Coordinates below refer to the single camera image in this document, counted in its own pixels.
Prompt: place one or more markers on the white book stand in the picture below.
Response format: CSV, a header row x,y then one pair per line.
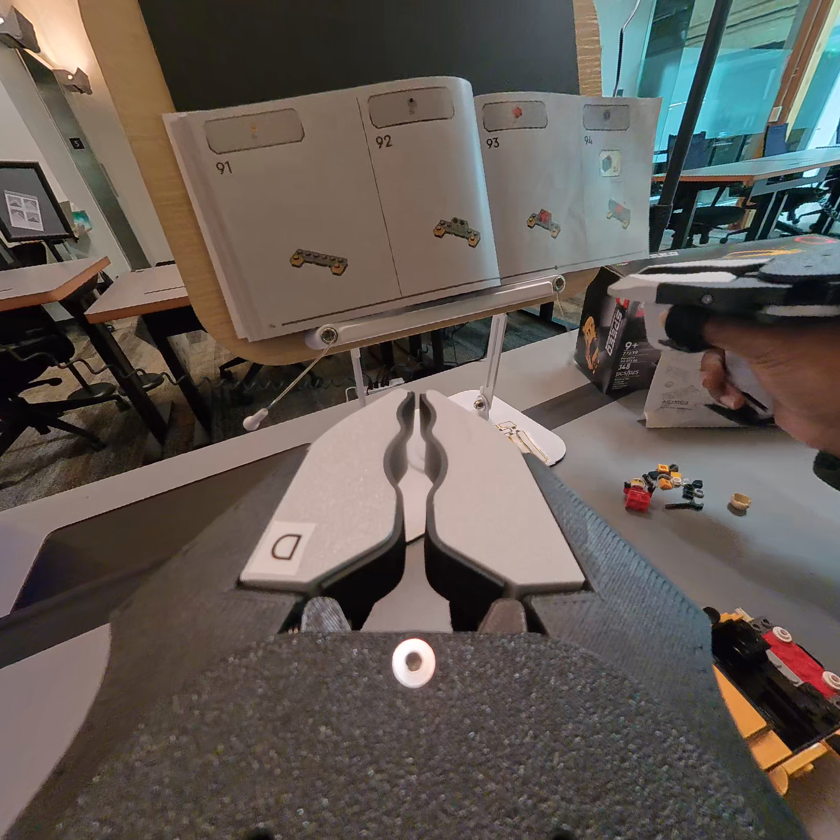
x,y
538,439

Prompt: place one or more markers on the lego set box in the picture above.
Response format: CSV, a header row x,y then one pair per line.
x,y
617,354

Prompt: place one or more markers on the black office chair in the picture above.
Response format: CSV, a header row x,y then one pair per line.
x,y
39,367

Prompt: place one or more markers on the tan round lego piece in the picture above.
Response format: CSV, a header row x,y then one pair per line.
x,y
739,502

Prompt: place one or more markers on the yellow lego car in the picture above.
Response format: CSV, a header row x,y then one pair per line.
x,y
761,669

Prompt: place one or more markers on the large black panel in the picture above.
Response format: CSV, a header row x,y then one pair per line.
x,y
361,39

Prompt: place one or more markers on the person's right hand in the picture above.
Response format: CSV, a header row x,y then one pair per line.
x,y
800,380

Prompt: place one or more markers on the long grey office desk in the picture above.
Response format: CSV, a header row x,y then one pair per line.
x,y
754,167

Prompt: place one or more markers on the light wooden desk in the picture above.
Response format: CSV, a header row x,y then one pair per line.
x,y
138,292
46,279

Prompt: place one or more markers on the white numbered paper bag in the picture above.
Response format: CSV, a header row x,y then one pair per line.
x,y
682,394

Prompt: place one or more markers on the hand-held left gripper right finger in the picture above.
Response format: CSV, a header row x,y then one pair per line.
x,y
505,505

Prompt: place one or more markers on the red lego minifigure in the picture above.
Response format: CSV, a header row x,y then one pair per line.
x,y
635,497

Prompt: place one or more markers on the black framed sign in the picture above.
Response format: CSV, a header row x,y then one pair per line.
x,y
33,200

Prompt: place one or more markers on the person's right forearm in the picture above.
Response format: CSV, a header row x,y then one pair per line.
x,y
828,469

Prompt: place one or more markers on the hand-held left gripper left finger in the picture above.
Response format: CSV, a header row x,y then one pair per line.
x,y
334,499

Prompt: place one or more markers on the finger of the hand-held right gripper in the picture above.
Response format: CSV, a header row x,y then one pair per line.
x,y
689,289
709,266

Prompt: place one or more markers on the black metal pole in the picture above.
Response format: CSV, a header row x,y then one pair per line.
x,y
695,118

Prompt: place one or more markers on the lego instruction booklet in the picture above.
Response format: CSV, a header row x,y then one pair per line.
x,y
295,216

